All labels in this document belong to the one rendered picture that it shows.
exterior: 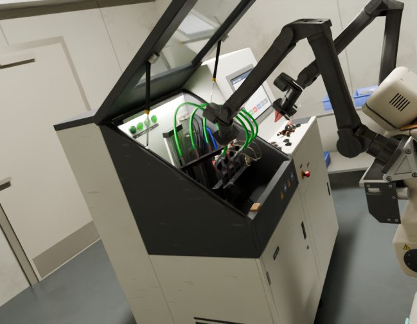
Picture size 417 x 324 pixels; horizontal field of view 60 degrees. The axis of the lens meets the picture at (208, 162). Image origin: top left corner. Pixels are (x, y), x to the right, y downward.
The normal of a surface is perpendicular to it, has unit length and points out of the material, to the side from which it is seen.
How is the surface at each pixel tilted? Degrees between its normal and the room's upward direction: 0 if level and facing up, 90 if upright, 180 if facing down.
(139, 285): 90
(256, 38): 90
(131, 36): 90
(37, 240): 90
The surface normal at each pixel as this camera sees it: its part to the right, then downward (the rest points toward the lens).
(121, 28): 0.77, -0.04
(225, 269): -0.44, 0.39
